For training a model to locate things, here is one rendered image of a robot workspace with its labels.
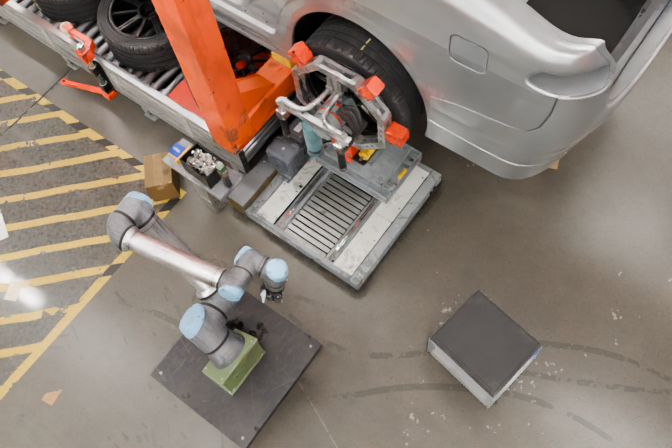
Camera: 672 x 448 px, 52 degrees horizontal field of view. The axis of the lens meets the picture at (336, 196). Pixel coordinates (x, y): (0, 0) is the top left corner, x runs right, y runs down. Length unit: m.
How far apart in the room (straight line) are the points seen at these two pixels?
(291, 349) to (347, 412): 0.46
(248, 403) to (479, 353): 1.10
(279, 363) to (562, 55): 1.90
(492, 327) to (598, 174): 1.29
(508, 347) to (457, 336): 0.24
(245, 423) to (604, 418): 1.73
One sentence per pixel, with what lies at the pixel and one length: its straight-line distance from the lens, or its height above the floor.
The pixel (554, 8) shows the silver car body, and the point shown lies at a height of 0.86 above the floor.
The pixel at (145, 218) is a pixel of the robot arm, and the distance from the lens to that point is 3.06.
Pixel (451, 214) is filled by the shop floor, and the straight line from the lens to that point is 4.00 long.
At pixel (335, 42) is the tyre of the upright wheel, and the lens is 3.17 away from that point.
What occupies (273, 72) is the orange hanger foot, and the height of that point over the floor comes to 0.68.
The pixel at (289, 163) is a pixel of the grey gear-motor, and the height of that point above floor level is 0.39.
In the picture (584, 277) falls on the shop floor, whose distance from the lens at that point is 3.96.
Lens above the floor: 3.57
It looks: 62 degrees down
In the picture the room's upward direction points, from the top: 10 degrees counter-clockwise
